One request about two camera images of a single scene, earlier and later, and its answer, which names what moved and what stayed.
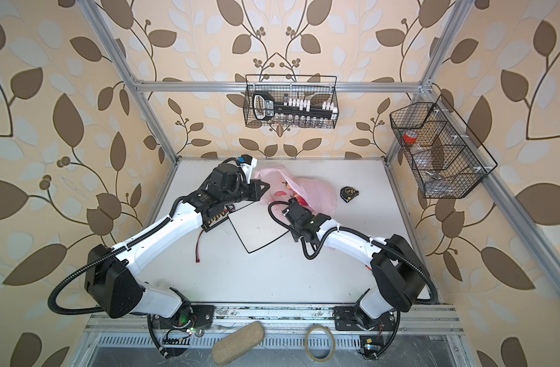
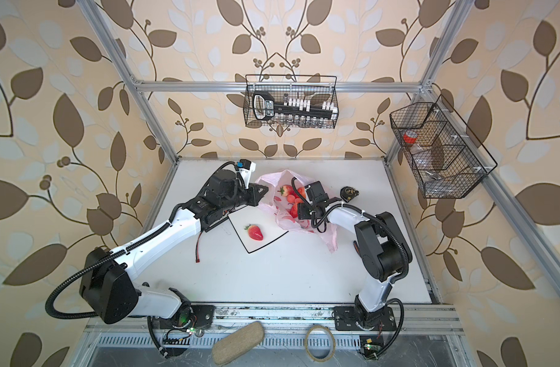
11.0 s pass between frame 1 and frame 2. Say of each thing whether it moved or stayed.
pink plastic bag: moved
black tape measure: stayed
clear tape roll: stayed
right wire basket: stayed
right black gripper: moved
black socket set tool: stayed
